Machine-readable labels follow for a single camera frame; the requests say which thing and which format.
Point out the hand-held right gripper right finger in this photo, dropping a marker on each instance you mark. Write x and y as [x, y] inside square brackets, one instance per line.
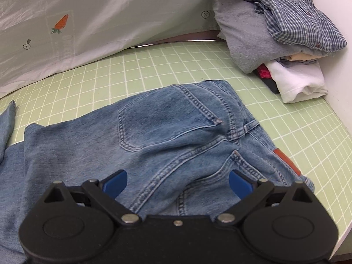
[240, 184]

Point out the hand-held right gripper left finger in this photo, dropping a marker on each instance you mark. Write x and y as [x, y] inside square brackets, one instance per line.
[117, 183]

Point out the blue denim jeans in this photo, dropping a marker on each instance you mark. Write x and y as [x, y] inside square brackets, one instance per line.
[165, 121]

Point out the green grid mat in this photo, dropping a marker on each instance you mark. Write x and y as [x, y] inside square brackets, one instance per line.
[275, 121]

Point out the red and black garment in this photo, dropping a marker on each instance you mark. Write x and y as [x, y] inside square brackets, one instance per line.
[265, 73]

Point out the white folded garment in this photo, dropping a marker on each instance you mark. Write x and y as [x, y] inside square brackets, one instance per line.
[291, 79]

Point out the beige folded garment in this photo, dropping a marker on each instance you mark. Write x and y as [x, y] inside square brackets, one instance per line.
[297, 57]

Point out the grey folded garment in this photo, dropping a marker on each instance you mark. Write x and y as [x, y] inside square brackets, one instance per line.
[242, 38]

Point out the grey carrot print sheet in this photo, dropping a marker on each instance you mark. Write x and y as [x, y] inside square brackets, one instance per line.
[123, 13]

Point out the blue checked shirt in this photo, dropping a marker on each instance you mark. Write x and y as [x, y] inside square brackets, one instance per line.
[297, 22]

